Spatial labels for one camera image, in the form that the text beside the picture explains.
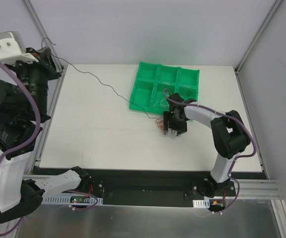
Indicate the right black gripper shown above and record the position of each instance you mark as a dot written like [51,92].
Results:
[175,125]

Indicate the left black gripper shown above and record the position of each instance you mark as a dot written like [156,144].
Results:
[44,62]

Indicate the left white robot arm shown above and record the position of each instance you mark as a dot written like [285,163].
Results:
[20,197]

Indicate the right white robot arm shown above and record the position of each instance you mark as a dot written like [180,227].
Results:
[230,136]

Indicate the green compartment tray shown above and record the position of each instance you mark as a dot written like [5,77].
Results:
[151,79]

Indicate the left aluminium post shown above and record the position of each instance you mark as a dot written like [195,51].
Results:
[42,32]

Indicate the aluminium post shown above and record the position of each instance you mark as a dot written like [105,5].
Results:
[262,28]
[42,32]

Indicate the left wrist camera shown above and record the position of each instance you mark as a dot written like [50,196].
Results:
[12,49]

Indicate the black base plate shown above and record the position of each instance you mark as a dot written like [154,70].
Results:
[156,188]

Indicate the right white cable duct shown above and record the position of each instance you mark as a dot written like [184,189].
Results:
[201,203]

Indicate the white cable duct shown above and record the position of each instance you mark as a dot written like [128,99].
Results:
[201,203]
[72,199]

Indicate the aluminium frame rail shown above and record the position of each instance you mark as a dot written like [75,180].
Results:
[260,189]

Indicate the left white cable duct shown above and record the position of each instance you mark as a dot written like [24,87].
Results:
[72,199]

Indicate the right aluminium post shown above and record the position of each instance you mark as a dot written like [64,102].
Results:
[262,28]

